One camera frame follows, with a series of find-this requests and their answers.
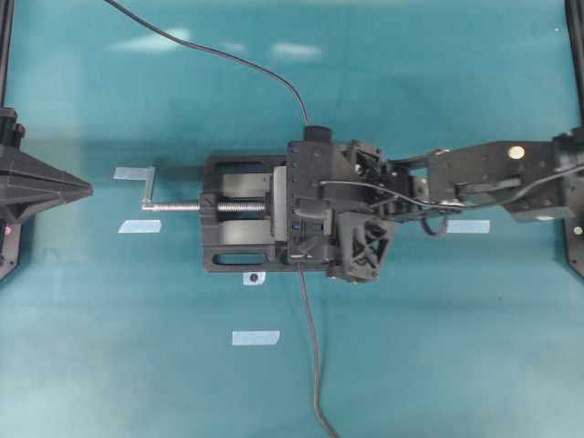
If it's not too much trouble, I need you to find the tape piece with black dot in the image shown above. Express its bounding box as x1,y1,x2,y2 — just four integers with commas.
243,272,266,287

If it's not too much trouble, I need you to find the black frame post right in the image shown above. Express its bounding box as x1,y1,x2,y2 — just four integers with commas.
564,0,584,120

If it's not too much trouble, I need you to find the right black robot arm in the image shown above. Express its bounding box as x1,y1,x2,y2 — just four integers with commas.
287,127,583,283

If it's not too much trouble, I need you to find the black USB cable with plug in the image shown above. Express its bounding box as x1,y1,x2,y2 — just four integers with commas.
103,0,310,127

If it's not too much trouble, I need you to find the blue tape strip upper left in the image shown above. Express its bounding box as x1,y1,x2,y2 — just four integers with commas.
113,167,155,182

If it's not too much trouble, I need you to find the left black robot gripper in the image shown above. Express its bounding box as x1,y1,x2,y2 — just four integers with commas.
1,108,93,278

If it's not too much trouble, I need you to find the black robot base plate right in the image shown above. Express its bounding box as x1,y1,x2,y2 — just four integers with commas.
564,215,584,277

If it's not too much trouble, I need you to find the black multi-port USB hub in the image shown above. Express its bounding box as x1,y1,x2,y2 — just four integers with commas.
287,141,333,266

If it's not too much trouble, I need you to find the silver vise screw with crank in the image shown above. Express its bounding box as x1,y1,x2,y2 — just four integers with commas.
141,166,266,213

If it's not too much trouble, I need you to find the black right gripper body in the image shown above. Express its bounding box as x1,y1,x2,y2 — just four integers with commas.
339,141,429,219

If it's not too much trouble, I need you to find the black bench vise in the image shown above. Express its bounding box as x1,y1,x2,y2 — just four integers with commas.
199,155,296,273

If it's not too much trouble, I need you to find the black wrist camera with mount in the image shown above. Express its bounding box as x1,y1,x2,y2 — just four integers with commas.
290,125,329,143

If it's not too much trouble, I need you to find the blue tape strip right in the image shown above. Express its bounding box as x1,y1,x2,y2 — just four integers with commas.
446,219,491,234

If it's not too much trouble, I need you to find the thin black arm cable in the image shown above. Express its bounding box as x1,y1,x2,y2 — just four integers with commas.
314,166,584,238

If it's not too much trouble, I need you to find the black frame post left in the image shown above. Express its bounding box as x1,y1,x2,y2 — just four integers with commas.
0,0,15,106

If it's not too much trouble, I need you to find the blue tape strip middle left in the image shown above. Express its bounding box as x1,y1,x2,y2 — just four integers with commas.
118,219,162,234

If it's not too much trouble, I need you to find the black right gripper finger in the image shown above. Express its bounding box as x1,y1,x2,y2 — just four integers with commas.
326,212,396,283
287,141,356,214

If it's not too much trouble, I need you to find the black frame post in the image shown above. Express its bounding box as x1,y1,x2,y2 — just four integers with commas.
564,0,584,120
0,0,15,106

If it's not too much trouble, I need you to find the blue tape strip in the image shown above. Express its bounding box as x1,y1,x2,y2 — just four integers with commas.
232,330,280,347
446,219,491,234
118,219,162,234
113,167,155,182

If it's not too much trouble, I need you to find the blue tape strip bottom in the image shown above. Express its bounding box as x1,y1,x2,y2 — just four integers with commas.
232,330,280,347

